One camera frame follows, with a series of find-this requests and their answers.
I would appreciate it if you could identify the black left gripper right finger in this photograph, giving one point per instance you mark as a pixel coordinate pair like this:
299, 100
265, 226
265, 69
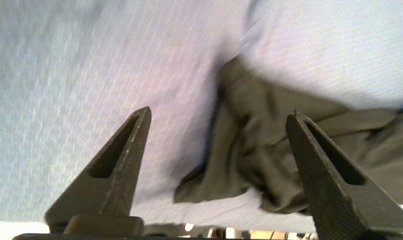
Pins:
344, 200

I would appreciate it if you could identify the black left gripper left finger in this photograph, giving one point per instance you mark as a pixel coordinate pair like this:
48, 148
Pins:
111, 190

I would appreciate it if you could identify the black moon print t-shirt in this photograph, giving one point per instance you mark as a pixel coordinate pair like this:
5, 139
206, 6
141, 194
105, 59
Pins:
254, 133

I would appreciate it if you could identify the blue bed sheet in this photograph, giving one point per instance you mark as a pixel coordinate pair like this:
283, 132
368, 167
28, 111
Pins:
88, 66

